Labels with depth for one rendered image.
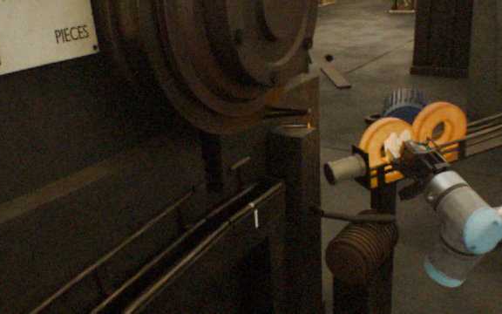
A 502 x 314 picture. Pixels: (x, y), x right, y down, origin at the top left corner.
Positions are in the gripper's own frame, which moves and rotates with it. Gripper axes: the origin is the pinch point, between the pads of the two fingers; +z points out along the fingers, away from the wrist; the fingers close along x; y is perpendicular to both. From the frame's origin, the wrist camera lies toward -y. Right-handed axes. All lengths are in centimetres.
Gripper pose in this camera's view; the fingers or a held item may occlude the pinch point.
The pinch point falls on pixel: (389, 140)
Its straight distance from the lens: 135.7
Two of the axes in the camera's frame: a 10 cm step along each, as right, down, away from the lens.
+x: -9.4, 1.9, -2.9
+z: -3.4, -6.1, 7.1
